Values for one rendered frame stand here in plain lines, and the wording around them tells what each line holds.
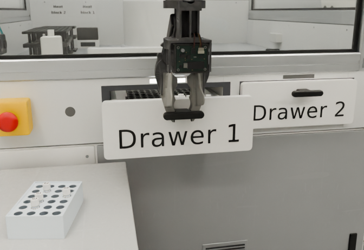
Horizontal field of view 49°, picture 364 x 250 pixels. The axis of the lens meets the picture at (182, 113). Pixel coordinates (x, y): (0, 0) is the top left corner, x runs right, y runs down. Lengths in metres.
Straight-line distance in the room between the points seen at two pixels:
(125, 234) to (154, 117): 0.22
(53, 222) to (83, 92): 0.35
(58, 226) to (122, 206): 0.13
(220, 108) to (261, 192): 0.35
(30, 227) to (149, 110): 0.28
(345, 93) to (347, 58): 0.08
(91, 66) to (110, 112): 0.17
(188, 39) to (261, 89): 0.34
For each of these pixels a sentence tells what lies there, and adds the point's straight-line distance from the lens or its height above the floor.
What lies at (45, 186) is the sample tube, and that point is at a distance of 0.71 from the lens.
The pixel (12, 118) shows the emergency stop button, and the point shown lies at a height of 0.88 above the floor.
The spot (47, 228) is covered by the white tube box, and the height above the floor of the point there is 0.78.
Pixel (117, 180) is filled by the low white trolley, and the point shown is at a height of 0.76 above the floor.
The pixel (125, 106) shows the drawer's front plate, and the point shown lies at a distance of 0.74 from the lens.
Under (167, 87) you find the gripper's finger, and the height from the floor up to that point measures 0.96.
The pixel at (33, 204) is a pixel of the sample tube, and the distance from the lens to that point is 0.67.
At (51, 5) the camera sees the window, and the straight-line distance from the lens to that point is 0.90.
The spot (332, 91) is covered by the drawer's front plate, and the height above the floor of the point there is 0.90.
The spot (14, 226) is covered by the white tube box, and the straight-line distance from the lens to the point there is 0.66.
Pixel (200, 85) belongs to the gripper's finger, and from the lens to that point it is 0.70.
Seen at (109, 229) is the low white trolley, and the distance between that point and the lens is 0.66.
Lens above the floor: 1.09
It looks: 14 degrees down
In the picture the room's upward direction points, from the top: straight up
